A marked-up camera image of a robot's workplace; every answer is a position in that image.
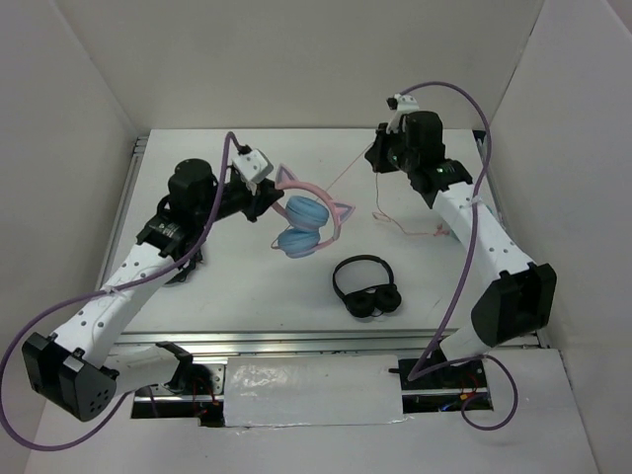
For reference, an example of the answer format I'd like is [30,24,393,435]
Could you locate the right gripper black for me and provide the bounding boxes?
[366,121,419,174]

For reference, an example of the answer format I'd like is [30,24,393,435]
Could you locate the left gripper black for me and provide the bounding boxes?
[196,176,284,227]

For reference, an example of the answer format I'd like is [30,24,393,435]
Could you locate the pink blue cat-ear headphones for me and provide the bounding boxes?
[271,165,356,259]

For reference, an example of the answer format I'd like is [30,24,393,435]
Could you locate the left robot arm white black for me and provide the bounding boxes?
[22,150,283,422]

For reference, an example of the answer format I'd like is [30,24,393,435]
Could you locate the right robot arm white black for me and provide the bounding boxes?
[365,111,557,387]

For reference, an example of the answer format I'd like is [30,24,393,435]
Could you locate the black on-ear headphones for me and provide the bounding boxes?
[332,255,402,319]

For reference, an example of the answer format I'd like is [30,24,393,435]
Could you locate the white foil-taped panel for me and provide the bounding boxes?
[223,355,405,428]

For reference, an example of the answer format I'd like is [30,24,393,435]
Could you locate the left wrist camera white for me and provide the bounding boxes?
[232,146,274,195]

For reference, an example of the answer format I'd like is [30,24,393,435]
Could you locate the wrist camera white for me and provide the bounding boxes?
[232,146,274,195]
[386,94,421,134]

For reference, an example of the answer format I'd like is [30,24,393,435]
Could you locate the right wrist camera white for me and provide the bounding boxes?
[386,94,421,134]

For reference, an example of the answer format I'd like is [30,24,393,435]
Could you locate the black headphones tangled cable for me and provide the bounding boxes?
[165,246,206,286]

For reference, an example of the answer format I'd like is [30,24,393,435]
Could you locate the left aluminium side rail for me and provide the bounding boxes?
[96,135,149,289]

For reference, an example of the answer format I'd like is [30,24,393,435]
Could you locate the aluminium front rail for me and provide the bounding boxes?
[114,329,434,357]

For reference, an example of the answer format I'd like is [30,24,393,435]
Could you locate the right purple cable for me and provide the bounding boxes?
[400,81,519,432]

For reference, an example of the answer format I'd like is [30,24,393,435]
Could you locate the purple cable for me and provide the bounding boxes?
[0,130,248,451]
[400,81,519,432]

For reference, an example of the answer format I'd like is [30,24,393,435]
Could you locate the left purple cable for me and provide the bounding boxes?
[0,130,248,451]

